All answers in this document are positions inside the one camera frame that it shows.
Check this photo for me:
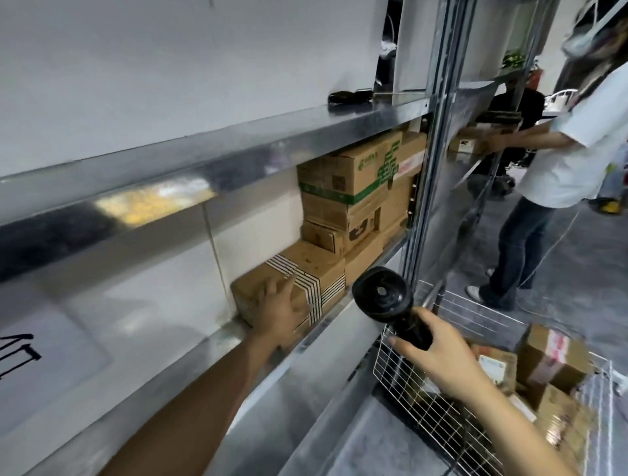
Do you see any person's right hand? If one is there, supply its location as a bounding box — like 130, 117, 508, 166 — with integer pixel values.
387, 307, 491, 408

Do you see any person's left hand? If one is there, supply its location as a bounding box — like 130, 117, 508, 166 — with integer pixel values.
250, 274, 313, 352

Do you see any box with striped tape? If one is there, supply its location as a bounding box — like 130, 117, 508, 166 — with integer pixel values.
230, 240, 347, 337

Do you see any black barcode scanner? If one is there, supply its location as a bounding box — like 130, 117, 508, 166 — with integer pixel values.
351, 267, 434, 352

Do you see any stack of cardboard boxes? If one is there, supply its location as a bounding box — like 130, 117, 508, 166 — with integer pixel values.
449, 122, 521, 157
299, 129, 428, 288

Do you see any pink label cardboard box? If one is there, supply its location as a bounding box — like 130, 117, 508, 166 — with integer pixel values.
517, 323, 595, 393

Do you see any plain small cardboard box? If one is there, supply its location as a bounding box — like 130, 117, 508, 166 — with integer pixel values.
534, 384, 597, 457

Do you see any box with green post logo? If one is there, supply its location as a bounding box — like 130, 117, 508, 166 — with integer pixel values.
296, 129, 404, 206

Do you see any person's right forearm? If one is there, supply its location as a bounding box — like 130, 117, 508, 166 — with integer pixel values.
461, 387, 580, 476

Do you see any person's left forearm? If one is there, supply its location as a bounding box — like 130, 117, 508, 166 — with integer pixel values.
97, 333, 283, 476

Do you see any metal shelving rack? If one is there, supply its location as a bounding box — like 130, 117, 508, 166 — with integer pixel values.
0, 0, 560, 476

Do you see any black object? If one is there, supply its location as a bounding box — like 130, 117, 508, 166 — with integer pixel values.
327, 88, 374, 107

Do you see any white paper sign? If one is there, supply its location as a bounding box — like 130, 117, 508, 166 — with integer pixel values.
0, 303, 111, 437

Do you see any black wheeled office chair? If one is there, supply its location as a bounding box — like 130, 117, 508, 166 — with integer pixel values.
478, 80, 546, 197

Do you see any white spindle back chair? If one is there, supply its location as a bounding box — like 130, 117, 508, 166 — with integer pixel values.
544, 88, 578, 116

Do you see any white wire basket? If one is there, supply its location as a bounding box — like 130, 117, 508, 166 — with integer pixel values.
372, 279, 614, 476

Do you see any black scanner cable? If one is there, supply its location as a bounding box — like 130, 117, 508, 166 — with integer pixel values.
449, 409, 472, 476

